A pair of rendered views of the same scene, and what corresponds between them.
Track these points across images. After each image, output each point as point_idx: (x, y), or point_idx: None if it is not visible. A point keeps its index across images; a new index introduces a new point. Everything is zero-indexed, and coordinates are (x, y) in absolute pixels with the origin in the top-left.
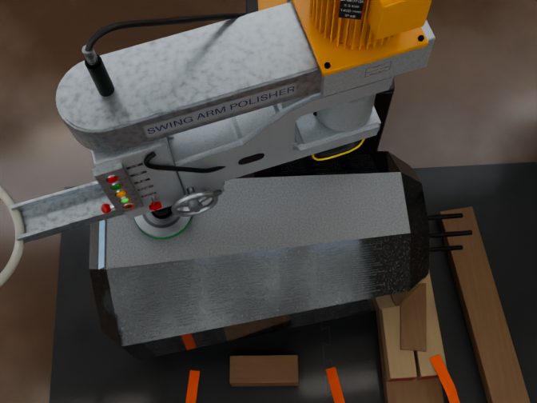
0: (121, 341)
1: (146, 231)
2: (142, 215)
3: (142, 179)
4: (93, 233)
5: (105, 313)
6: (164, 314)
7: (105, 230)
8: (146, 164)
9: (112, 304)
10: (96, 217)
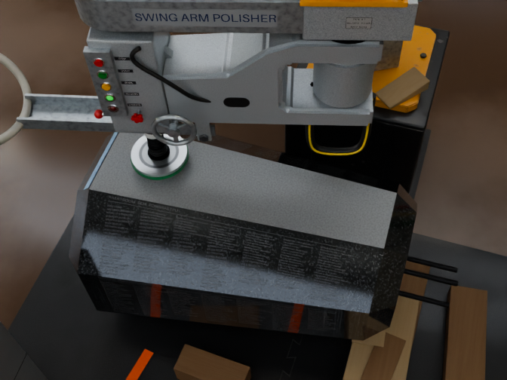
0: (79, 268)
1: (136, 166)
2: (139, 152)
3: (129, 81)
4: (95, 161)
5: (76, 236)
6: (125, 253)
7: (104, 159)
8: (131, 57)
9: (83, 226)
10: (90, 124)
